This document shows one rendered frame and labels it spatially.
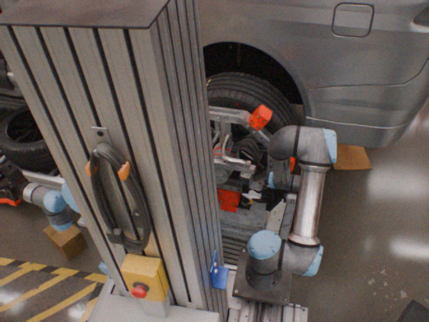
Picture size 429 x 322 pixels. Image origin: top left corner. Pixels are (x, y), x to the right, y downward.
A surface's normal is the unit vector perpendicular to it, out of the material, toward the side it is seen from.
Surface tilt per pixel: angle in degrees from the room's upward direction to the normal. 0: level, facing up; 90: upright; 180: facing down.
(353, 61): 90
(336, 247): 0
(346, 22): 90
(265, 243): 7
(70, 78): 90
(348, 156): 1
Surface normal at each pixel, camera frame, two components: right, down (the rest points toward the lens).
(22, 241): -0.07, -0.72
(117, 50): -0.22, 0.68
